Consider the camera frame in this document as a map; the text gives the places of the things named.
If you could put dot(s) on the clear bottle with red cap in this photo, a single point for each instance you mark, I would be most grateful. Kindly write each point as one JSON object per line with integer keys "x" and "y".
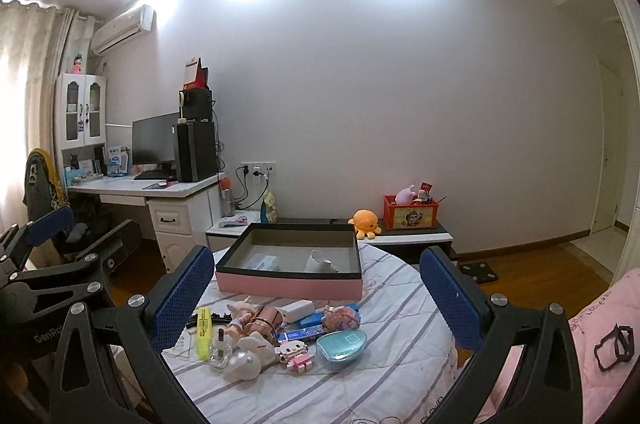
{"x": 228, "y": 199}

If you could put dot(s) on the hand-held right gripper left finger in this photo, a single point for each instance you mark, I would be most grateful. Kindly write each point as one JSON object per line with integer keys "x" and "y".
{"x": 182, "y": 299}

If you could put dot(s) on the clear plastic case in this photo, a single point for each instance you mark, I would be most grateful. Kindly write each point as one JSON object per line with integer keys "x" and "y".
{"x": 262, "y": 262}

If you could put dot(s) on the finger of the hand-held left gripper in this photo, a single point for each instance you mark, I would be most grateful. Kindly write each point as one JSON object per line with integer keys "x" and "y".
{"x": 117, "y": 241}
{"x": 47, "y": 224}

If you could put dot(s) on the black floor scale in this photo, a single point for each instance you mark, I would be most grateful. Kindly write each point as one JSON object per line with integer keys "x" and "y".
{"x": 479, "y": 272}

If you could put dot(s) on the red white paper bag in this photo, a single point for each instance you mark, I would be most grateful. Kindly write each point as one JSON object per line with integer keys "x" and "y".
{"x": 196, "y": 73}

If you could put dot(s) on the blue white box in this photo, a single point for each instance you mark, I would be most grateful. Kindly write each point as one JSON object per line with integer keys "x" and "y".
{"x": 116, "y": 160}

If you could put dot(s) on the white hutch cabinet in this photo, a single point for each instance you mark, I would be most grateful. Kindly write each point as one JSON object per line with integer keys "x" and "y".
{"x": 82, "y": 112}

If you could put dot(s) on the small pink item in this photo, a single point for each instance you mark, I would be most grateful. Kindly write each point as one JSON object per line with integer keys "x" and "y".
{"x": 235, "y": 220}

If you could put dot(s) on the white air conditioner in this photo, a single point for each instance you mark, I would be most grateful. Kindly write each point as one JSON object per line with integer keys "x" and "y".
{"x": 125, "y": 29}

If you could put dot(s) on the pink dress doll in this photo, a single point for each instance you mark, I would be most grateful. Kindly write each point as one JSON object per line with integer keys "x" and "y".
{"x": 77, "y": 64}

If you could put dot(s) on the black glasses frame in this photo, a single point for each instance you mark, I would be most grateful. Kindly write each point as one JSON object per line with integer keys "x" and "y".
{"x": 603, "y": 337}

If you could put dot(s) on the teal plastic box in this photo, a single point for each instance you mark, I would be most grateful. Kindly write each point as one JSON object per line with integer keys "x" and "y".
{"x": 342, "y": 346}

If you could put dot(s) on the white charger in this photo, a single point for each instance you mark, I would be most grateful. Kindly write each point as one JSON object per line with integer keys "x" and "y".
{"x": 297, "y": 310}

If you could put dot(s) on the pink white pixel block figure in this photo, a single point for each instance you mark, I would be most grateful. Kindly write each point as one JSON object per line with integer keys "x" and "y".
{"x": 295, "y": 353}

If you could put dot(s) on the yellow highlighter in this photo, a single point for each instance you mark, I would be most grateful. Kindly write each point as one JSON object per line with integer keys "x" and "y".
{"x": 203, "y": 334}

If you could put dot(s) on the beige curtain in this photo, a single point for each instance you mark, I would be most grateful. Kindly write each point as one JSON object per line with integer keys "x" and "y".
{"x": 30, "y": 79}

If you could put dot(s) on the white door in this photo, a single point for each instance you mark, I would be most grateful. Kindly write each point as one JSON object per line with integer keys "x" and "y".
{"x": 610, "y": 154}

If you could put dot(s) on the pink blanket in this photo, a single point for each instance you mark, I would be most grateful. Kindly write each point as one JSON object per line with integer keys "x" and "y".
{"x": 575, "y": 369}

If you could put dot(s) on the pink plush toy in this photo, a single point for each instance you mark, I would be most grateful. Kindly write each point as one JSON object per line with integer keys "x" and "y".
{"x": 405, "y": 194}

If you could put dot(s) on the orange octopus plush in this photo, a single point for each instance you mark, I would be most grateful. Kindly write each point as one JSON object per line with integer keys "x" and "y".
{"x": 366, "y": 224}

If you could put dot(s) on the low black white cabinet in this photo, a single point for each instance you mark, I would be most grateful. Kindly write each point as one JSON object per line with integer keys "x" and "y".
{"x": 415, "y": 238}

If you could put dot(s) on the black computer tower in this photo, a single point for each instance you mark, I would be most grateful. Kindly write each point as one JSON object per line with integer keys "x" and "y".
{"x": 196, "y": 152}

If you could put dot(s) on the white wall socket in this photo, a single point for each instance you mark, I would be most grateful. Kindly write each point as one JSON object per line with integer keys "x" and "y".
{"x": 257, "y": 168}

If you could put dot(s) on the white cup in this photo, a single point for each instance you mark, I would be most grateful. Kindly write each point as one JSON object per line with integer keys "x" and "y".
{"x": 320, "y": 261}

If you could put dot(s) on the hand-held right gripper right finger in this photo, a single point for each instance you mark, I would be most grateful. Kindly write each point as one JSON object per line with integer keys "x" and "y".
{"x": 450, "y": 299}

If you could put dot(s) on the rose gold cylinder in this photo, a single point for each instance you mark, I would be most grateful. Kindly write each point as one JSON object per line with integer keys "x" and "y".
{"x": 264, "y": 325}

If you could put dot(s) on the yellow snack bag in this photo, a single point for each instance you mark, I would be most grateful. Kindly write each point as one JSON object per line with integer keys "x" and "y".
{"x": 270, "y": 205}

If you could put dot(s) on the red plastic crate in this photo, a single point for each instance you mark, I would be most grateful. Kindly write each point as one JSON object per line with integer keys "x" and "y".
{"x": 411, "y": 215}

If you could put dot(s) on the white desk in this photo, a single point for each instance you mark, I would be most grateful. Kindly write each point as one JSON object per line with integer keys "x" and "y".
{"x": 180, "y": 216}

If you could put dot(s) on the black computer monitor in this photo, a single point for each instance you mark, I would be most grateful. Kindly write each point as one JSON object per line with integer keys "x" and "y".
{"x": 154, "y": 138}

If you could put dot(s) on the pink storage box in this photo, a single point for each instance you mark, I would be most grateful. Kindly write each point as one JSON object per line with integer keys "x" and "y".
{"x": 290, "y": 286}

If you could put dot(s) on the white figurine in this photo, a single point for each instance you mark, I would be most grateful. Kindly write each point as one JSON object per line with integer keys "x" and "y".
{"x": 243, "y": 364}

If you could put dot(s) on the red white small box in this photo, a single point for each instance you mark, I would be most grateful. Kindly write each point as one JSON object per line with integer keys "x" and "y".
{"x": 425, "y": 190}

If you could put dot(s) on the black speaker box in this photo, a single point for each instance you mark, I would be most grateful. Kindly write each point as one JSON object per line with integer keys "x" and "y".
{"x": 196, "y": 104}

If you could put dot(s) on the black keyboard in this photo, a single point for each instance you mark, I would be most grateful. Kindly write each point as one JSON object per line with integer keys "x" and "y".
{"x": 154, "y": 175}

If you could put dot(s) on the grey yellow jacket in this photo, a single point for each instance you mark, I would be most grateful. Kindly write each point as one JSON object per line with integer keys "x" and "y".
{"x": 45, "y": 181}

